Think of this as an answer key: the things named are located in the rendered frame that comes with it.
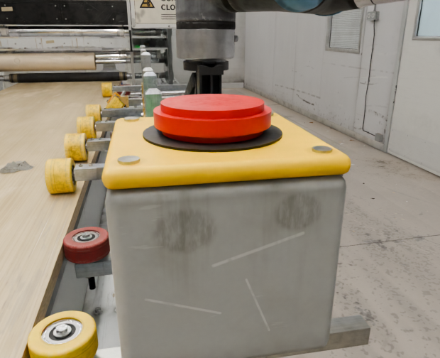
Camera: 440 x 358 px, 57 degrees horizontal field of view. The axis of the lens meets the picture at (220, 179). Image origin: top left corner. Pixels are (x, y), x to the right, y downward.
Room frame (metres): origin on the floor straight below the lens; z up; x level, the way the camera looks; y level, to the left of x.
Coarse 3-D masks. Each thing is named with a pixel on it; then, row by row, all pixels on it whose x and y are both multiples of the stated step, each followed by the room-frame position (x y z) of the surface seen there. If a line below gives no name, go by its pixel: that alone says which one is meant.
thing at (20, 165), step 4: (8, 164) 1.04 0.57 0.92; (12, 164) 1.04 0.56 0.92; (16, 164) 1.05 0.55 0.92; (20, 164) 1.05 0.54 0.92; (24, 164) 1.05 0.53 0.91; (28, 164) 1.06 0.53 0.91; (4, 168) 1.02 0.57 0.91; (8, 168) 1.03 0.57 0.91; (12, 168) 1.02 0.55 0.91; (16, 168) 1.03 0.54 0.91; (20, 168) 1.04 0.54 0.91; (24, 168) 1.04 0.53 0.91; (28, 168) 1.05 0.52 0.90; (0, 172) 1.01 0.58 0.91; (4, 172) 1.01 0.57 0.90; (8, 172) 1.01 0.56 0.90
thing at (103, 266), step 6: (108, 258) 0.65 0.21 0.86; (78, 264) 0.63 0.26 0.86; (84, 264) 0.63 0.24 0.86; (90, 264) 0.64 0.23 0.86; (96, 264) 0.64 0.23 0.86; (102, 264) 0.64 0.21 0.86; (108, 264) 0.64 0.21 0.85; (78, 270) 0.63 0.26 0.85; (84, 270) 0.63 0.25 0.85; (90, 270) 0.64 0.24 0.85; (96, 270) 0.64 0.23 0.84; (102, 270) 0.64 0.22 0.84; (108, 270) 0.64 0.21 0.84; (78, 276) 0.63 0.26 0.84; (84, 276) 0.63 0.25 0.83; (90, 276) 0.64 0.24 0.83
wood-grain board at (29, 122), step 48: (0, 96) 2.38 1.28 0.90; (48, 96) 2.38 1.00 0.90; (96, 96) 2.38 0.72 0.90; (0, 144) 1.31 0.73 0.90; (48, 144) 1.31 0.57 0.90; (0, 192) 0.88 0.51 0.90; (48, 192) 0.88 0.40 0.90; (0, 240) 0.65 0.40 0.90; (48, 240) 0.65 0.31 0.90; (0, 288) 0.50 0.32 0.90; (48, 288) 0.51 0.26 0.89; (0, 336) 0.40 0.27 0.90
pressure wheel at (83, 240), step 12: (84, 228) 0.68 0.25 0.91; (96, 228) 0.68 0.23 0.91; (72, 240) 0.64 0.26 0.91; (84, 240) 0.64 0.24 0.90; (96, 240) 0.64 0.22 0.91; (108, 240) 0.65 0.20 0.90; (72, 252) 0.61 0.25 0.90; (84, 252) 0.61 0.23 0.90; (96, 252) 0.62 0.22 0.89; (108, 252) 0.64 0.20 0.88
